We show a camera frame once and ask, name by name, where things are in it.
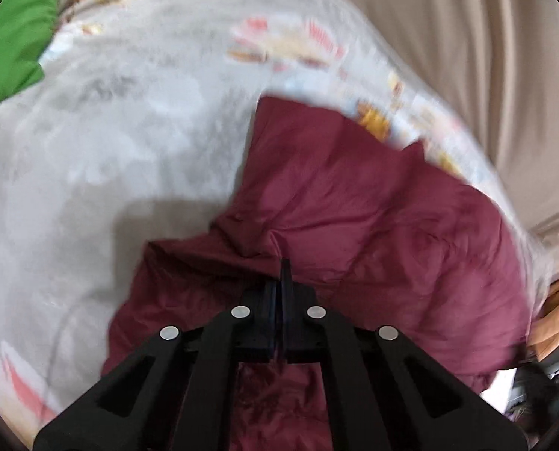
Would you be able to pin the maroon quilted jacket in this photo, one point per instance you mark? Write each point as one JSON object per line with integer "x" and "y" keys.
{"x": 354, "y": 206}

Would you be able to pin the floral plush blanket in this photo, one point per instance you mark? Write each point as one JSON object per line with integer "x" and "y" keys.
{"x": 120, "y": 150}

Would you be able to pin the green cloth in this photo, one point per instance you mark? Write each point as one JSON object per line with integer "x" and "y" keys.
{"x": 12, "y": 33}

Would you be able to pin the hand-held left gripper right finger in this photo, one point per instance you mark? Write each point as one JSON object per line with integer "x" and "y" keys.
{"x": 299, "y": 322}

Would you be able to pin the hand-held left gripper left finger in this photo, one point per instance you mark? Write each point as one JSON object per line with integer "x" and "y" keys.
{"x": 264, "y": 322}

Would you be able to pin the beige curtain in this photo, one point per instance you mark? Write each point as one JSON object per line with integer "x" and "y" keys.
{"x": 472, "y": 56}

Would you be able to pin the orange garment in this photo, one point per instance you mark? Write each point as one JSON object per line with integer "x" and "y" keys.
{"x": 557, "y": 324}

